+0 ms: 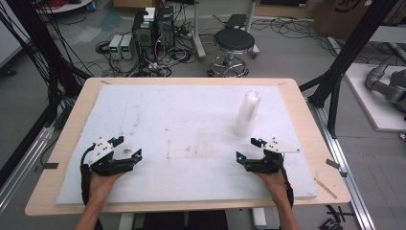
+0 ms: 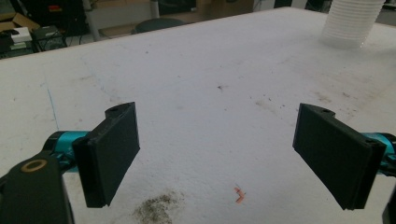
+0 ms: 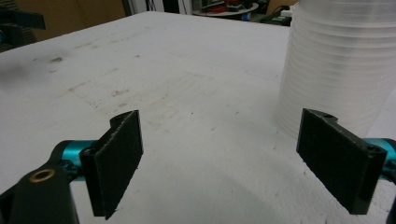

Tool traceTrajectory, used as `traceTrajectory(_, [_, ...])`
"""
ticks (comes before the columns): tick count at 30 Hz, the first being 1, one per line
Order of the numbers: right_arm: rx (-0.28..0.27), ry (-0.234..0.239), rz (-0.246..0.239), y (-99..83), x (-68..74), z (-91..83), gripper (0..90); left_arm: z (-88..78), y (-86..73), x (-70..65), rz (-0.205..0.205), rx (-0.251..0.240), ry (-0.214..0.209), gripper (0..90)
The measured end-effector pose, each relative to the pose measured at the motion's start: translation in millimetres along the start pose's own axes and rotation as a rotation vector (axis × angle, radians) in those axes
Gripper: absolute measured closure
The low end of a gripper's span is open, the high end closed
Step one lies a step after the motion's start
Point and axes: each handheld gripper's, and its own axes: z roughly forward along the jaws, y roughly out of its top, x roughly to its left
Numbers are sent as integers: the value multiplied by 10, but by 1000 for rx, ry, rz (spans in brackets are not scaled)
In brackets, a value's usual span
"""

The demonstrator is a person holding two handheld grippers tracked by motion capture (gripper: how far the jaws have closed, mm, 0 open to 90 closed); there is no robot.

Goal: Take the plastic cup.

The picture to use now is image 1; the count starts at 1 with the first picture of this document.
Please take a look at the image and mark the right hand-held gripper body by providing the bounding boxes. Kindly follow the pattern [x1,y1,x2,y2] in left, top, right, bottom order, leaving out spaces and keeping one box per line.
[243,137,302,175]

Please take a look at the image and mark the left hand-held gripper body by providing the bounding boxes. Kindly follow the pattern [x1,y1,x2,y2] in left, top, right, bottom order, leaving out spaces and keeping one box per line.
[80,136,135,177]

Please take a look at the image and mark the stack of clear plastic cups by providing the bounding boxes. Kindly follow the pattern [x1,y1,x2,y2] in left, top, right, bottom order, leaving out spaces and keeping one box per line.
[232,90,262,138]

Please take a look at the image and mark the person's right hand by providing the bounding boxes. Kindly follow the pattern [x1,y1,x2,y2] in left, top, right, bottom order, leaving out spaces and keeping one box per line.
[255,169,290,206]

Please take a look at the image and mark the person's left hand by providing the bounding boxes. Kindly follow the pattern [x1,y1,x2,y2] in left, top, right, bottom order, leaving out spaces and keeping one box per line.
[87,171,124,206]

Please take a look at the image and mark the white table leg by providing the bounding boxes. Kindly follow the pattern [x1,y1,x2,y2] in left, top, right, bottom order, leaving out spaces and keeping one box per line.
[252,207,267,230]
[118,212,136,230]

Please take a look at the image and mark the thin wooden stick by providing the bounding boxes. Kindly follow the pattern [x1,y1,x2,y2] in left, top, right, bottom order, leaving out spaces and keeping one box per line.
[314,177,338,200]

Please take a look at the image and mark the white foam mat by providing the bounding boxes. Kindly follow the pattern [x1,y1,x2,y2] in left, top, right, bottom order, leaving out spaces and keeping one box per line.
[56,83,319,205]

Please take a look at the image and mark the person's dark pants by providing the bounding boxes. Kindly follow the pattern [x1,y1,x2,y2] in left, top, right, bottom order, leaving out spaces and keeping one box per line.
[140,209,230,230]

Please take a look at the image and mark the black parts on floor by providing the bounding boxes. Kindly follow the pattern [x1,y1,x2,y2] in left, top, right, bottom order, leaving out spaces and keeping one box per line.
[319,204,355,230]

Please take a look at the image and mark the grey bench power supply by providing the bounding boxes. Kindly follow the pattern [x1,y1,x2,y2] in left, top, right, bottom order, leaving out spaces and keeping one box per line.
[120,34,135,60]
[108,34,124,60]

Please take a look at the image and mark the black round stool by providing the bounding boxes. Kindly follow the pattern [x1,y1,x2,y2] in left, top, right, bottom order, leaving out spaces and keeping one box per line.
[207,28,257,79]

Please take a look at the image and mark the black computer tower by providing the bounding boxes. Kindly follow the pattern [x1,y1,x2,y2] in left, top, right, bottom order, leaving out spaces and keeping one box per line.
[155,5,176,52]
[132,11,157,63]

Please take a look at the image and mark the white base board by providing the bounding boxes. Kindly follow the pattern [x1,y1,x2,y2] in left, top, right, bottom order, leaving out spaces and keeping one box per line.
[344,62,406,132]

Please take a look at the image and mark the white desk leg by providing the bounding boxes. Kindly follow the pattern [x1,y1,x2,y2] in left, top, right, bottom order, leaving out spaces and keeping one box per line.
[191,0,207,61]
[243,0,261,59]

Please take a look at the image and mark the small white box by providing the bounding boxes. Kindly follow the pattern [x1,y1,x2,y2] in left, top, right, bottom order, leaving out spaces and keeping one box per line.
[143,7,156,23]

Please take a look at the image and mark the round white table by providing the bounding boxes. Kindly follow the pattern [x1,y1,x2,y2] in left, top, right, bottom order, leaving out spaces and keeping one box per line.
[36,0,94,14]

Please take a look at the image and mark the brown cardboard box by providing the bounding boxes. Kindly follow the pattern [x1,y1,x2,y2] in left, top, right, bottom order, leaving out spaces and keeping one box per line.
[314,0,400,40]

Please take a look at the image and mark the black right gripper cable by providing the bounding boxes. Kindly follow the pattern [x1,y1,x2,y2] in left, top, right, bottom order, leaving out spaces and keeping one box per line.
[276,158,295,209]

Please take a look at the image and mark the aluminium rail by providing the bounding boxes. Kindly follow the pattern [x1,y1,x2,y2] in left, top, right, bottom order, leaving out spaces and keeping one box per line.
[307,99,377,230]
[0,126,56,213]

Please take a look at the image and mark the tangle of floor cables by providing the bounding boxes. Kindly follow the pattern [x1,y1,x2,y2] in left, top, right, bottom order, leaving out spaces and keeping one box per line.
[95,18,195,79]

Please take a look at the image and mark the loose black floor cables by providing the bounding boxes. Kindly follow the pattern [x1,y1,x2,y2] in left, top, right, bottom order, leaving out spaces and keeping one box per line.
[252,14,340,59]

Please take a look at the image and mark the black metal frame post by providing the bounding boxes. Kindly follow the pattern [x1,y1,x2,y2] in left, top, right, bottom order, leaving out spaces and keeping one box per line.
[300,0,400,139]

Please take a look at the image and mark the black frame with cables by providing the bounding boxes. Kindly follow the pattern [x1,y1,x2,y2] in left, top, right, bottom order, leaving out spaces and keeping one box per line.
[0,0,94,128]

